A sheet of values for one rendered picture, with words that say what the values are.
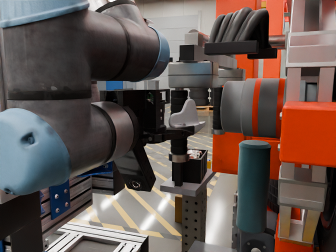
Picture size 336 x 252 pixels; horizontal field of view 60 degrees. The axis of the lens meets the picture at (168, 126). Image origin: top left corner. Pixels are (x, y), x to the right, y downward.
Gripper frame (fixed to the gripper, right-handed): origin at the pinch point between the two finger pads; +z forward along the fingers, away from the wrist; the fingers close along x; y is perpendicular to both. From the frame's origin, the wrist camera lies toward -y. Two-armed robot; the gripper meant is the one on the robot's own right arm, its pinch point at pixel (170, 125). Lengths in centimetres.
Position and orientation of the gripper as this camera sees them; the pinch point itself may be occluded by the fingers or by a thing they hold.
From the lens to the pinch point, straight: 56.2
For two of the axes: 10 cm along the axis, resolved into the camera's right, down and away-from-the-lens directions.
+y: 0.0, -9.9, -1.5
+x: -9.2, -0.6, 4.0
